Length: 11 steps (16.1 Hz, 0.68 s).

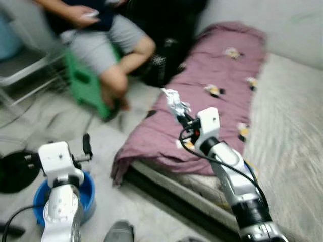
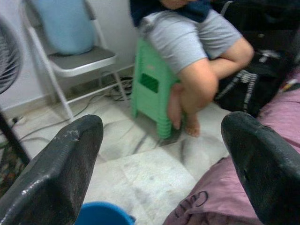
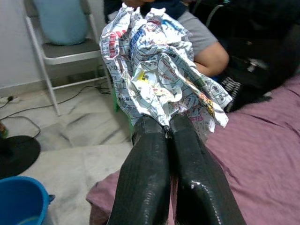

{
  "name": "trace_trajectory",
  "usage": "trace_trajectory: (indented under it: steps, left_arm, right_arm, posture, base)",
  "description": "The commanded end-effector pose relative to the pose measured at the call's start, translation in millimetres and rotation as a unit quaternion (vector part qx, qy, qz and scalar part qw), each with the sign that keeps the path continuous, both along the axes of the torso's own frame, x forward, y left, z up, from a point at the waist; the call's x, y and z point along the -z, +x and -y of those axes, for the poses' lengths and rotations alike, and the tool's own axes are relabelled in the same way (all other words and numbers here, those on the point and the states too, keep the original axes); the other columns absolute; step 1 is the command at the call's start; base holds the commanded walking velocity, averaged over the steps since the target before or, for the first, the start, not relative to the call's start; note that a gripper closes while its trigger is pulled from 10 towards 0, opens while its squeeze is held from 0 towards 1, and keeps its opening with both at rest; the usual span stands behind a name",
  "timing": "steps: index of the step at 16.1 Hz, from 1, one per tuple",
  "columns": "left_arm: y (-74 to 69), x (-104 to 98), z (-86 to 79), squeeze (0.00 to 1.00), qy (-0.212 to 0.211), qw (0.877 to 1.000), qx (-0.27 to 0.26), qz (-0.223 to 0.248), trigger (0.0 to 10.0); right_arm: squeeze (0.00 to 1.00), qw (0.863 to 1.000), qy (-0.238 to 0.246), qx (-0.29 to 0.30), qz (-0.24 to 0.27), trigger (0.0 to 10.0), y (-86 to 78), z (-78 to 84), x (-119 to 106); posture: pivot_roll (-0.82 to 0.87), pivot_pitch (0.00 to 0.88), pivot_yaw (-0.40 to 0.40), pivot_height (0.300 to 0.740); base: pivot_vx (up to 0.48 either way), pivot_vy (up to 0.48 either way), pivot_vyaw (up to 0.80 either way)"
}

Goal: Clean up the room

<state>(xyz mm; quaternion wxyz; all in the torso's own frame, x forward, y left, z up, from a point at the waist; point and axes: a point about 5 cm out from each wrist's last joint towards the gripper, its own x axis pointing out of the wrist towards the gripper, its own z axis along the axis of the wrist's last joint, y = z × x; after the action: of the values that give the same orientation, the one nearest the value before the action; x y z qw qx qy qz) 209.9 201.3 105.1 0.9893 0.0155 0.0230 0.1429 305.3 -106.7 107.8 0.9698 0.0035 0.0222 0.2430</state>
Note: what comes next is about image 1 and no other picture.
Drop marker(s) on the light blue container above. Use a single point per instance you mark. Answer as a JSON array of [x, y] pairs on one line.
[[9, 40]]

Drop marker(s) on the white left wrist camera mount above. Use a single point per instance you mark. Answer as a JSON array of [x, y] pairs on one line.
[[58, 161]]

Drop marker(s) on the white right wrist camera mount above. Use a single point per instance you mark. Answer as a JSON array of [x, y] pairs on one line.
[[208, 123]]

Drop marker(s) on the green plastic stool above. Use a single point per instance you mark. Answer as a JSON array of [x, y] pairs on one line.
[[83, 83]]

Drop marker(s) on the blue plastic basin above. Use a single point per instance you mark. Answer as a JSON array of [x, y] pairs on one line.
[[88, 194]]

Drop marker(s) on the grey left robot leg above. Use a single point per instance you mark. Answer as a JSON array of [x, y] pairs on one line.
[[118, 233]]

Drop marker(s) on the black backpack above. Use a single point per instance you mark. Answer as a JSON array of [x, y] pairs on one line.
[[171, 55]]

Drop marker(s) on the white quilted mattress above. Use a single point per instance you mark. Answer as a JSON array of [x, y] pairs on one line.
[[287, 141]]

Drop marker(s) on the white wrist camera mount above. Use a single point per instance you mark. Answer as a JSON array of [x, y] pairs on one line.
[[208, 123], [58, 161]]

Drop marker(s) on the colourful children's book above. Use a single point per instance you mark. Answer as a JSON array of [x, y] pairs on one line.
[[251, 169]]

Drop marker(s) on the pink cartoon print blanket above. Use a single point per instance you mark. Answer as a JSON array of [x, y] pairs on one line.
[[202, 75]]

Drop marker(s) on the black round object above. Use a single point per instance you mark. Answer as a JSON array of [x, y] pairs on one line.
[[15, 174]]

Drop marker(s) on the seated person in grey shorts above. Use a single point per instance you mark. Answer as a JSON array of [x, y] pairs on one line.
[[96, 45]]

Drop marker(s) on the dark bed base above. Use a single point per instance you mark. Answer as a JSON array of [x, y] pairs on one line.
[[171, 199]]

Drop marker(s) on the grey metal rack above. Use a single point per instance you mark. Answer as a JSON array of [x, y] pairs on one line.
[[25, 68]]

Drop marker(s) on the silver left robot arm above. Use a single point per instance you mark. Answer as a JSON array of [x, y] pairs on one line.
[[63, 212]]

